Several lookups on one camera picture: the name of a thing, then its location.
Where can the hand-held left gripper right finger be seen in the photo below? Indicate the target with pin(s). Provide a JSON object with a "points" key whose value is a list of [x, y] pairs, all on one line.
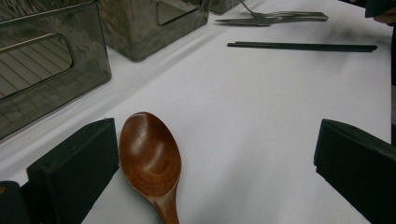
{"points": [[358, 174]]}

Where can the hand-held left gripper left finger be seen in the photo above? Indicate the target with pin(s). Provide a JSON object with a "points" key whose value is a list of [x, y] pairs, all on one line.
{"points": [[71, 174]]}

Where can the black chopstick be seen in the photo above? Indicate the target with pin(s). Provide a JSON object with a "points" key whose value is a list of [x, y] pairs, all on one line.
{"points": [[280, 43], [311, 48]]}

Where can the brown wooden spoon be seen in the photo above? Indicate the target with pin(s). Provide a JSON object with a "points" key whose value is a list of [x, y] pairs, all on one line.
{"points": [[149, 155]]}

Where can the silver fork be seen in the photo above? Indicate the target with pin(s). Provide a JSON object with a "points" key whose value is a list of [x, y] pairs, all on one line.
{"points": [[295, 13]]}

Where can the smoky transparent plastic bin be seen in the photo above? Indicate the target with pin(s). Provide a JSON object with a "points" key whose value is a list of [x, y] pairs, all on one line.
{"points": [[134, 37], [93, 71]]}

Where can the silver table knife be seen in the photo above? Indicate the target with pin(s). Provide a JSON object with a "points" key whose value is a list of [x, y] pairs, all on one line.
{"points": [[243, 21]]}

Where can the white table sheet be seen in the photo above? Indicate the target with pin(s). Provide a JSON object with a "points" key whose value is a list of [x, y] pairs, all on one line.
{"points": [[249, 93]]}

